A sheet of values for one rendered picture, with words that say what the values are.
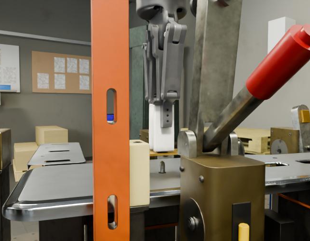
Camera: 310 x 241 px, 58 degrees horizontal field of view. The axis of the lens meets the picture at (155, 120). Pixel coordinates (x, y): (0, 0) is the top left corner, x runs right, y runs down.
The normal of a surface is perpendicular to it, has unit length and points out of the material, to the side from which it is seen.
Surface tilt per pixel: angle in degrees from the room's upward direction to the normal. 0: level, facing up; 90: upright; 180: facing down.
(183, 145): 90
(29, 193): 0
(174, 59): 100
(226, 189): 90
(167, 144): 89
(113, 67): 90
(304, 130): 78
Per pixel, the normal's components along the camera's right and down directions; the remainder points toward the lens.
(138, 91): -0.64, 0.02
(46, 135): 0.51, 0.04
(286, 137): -0.95, 0.01
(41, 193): 0.00, -1.00
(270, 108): -0.83, 0.03
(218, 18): 0.30, 0.20
